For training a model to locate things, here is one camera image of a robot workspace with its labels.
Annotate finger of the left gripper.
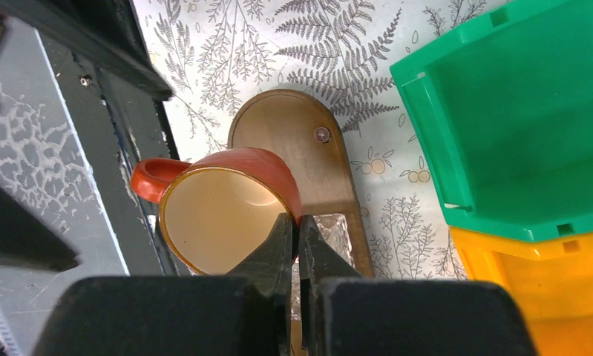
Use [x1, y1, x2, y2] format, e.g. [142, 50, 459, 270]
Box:
[0, 188, 80, 272]

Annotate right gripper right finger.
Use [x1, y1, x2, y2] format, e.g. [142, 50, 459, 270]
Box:
[298, 214, 540, 356]

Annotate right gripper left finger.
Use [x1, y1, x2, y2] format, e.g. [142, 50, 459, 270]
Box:
[33, 214, 298, 355]

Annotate clear textured glass holder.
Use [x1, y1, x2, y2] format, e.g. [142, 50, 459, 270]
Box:
[288, 214, 358, 356]

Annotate orange cup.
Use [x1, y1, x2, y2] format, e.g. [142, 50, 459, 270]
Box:
[131, 147, 303, 275]

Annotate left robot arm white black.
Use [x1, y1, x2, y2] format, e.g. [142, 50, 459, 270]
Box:
[0, 1, 173, 271]

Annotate brown wooden oval tray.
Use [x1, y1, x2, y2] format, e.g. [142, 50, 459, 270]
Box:
[228, 89, 374, 277]

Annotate yellow bin with cups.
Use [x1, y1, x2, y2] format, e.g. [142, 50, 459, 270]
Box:
[450, 228, 593, 355]

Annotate green plastic bin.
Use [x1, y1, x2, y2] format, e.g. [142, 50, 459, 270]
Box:
[390, 1, 593, 242]

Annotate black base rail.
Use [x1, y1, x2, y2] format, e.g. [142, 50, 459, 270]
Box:
[39, 34, 189, 276]

